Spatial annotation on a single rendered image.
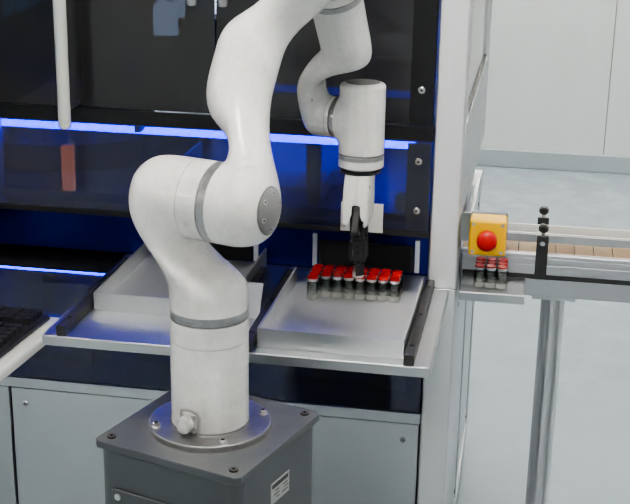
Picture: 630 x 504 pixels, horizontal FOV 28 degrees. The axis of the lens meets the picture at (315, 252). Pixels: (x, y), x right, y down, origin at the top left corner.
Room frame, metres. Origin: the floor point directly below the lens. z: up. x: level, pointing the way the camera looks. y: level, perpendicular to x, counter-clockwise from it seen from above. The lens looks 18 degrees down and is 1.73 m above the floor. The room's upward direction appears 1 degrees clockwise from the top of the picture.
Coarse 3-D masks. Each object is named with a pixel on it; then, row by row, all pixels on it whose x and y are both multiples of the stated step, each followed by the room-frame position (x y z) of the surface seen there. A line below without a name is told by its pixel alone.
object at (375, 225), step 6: (378, 204) 2.39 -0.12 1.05; (378, 210) 2.39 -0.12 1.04; (372, 216) 2.39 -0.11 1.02; (378, 216) 2.39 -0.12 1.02; (372, 222) 2.39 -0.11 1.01; (378, 222) 2.39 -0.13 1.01; (342, 228) 2.40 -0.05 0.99; (348, 228) 2.40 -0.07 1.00; (372, 228) 2.39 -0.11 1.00; (378, 228) 2.39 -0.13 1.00
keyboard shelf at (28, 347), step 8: (56, 320) 2.35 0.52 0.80; (40, 328) 2.31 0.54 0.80; (48, 328) 2.31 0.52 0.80; (32, 336) 2.26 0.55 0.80; (40, 336) 2.27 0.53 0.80; (24, 344) 2.22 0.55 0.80; (32, 344) 2.23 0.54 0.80; (40, 344) 2.25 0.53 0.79; (8, 352) 2.18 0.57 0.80; (16, 352) 2.18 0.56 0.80; (24, 352) 2.19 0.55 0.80; (32, 352) 2.22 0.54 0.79; (0, 360) 2.14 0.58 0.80; (8, 360) 2.14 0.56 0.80; (16, 360) 2.16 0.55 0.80; (24, 360) 2.18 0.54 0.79; (0, 368) 2.11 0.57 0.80; (8, 368) 2.12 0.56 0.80; (16, 368) 2.15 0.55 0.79; (0, 376) 2.09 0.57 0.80
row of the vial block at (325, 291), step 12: (324, 276) 2.30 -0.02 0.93; (336, 276) 2.30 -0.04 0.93; (348, 276) 2.30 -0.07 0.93; (372, 276) 2.30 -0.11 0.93; (384, 276) 2.30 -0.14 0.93; (324, 288) 2.30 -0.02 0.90; (336, 288) 2.30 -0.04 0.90; (348, 288) 2.29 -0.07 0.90; (360, 288) 2.29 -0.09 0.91; (372, 288) 2.29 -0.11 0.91; (384, 288) 2.28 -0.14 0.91; (396, 288) 2.28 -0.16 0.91; (372, 300) 2.29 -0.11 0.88; (384, 300) 2.28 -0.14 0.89; (396, 300) 2.28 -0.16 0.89
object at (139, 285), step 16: (144, 256) 2.51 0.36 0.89; (128, 272) 2.41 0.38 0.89; (144, 272) 2.43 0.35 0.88; (160, 272) 2.43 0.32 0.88; (240, 272) 2.44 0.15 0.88; (256, 272) 2.41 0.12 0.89; (112, 288) 2.31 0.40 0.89; (128, 288) 2.33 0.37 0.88; (144, 288) 2.34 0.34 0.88; (160, 288) 2.34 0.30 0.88; (96, 304) 2.22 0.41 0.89; (112, 304) 2.21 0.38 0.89; (128, 304) 2.21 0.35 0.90; (144, 304) 2.20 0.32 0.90; (160, 304) 2.20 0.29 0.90
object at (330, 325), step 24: (288, 288) 2.30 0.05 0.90; (288, 312) 2.22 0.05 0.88; (312, 312) 2.22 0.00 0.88; (336, 312) 2.22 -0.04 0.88; (360, 312) 2.22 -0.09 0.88; (384, 312) 2.23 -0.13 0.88; (408, 312) 2.23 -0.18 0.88; (264, 336) 2.05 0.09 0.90; (288, 336) 2.04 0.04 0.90; (312, 336) 2.03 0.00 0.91; (336, 336) 2.02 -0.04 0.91; (360, 336) 2.02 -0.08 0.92; (384, 336) 2.10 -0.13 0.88; (408, 336) 2.08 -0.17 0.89
